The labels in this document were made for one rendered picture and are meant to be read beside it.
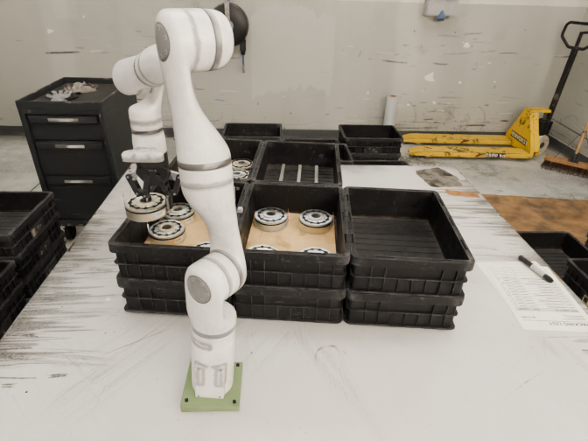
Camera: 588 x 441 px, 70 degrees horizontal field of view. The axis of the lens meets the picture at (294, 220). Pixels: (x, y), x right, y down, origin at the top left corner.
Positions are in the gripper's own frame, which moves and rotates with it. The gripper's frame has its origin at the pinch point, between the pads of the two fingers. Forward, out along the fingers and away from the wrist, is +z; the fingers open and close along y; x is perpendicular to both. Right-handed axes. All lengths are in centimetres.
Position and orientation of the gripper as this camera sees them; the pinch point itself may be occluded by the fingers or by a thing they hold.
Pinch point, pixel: (158, 203)
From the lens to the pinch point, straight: 112.7
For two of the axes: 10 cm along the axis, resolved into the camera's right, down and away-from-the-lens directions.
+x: 0.3, 5.0, -8.7
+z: -0.2, 8.7, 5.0
